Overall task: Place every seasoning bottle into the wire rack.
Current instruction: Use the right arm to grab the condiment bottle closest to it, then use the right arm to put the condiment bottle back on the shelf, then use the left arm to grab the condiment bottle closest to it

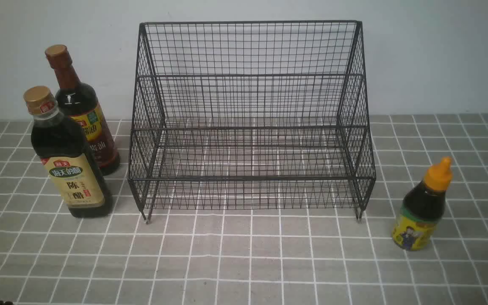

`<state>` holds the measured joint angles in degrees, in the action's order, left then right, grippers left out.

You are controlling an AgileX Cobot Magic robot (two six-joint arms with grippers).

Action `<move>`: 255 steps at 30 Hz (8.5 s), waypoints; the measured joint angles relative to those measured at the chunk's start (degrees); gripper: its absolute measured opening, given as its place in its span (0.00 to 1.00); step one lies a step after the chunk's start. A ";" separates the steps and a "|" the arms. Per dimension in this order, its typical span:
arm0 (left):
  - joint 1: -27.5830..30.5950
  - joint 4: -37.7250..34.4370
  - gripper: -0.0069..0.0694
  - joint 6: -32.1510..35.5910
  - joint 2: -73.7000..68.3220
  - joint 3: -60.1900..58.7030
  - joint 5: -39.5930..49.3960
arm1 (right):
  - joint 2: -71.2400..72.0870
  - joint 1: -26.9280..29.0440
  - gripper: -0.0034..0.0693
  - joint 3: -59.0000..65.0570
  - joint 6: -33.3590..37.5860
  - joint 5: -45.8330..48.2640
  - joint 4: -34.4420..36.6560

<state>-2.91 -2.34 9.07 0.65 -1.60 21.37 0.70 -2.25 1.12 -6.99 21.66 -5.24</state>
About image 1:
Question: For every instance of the soy sauce bottle brown cap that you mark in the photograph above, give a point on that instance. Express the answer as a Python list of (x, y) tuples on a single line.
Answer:
[(79, 101)]

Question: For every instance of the vinegar bottle gold cap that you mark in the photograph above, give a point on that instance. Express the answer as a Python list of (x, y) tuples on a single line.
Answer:
[(62, 147)]

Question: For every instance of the small bottle orange cap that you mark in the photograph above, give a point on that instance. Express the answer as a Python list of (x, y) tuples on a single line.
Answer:
[(423, 207)]

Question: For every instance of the grey checkered tablecloth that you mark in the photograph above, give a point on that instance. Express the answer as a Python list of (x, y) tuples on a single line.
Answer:
[(253, 257)]

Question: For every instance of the black wire mesh rack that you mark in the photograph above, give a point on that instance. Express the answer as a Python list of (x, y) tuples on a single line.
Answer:
[(251, 115)]

